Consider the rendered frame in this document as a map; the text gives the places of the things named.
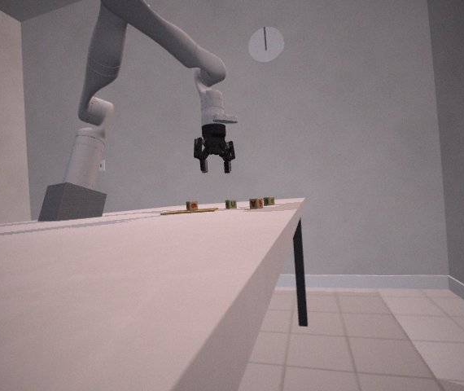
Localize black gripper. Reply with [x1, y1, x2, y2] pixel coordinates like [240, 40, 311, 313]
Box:
[194, 124, 235, 174]

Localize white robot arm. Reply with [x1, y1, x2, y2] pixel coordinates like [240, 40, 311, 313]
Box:
[63, 0, 238, 190]

